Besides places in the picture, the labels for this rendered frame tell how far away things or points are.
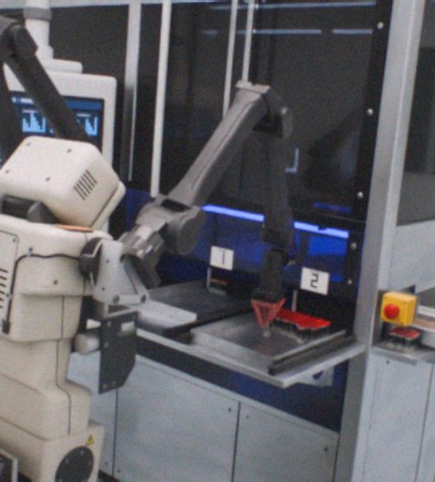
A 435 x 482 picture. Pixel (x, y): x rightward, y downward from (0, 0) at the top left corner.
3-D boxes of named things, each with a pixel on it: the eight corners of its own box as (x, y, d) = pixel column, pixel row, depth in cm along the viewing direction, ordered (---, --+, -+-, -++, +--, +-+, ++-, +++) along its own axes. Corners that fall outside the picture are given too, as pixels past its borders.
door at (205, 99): (133, 180, 242) (144, 3, 231) (239, 199, 214) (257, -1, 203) (132, 180, 242) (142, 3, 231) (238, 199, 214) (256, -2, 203)
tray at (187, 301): (202, 288, 235) (203, 278, 235) (265, 306, 220) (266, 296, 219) (129, 304, 209) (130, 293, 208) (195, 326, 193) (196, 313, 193)
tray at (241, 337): (266, 318, 206) (267, 307, 205) (344, 342, 190) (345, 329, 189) (189, 342, 180) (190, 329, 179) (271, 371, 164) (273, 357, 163)
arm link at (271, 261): (259, 247, 183) (279, 250, 180) (271, 243, 189) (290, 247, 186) (257, 272, 184) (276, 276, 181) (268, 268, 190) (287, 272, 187)
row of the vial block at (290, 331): (264, 326, 198) (265, 311, 197) (317, 343, 187) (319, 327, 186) (259, 328, 196) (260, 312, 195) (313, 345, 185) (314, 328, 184)
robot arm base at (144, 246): (92, 244, 129) (139, 256, 122) (119, 216, 133) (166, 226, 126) (111, 276, 134) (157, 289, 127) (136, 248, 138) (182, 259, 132)
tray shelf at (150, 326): (191, 290, 239) (192, 285, 238) (378, 345, 196) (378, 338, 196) (82, 314, 201) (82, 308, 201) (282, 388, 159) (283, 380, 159)
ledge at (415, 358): (394, 343, 200) (394, 336, 199) (436, 355, 192) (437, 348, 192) (371, 353, 189) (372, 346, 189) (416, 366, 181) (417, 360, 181)
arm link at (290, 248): (262, 222, 183) (290, 232, 179) (281, 218, 193) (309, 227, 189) (252, 265, 186) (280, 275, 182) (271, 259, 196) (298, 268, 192)
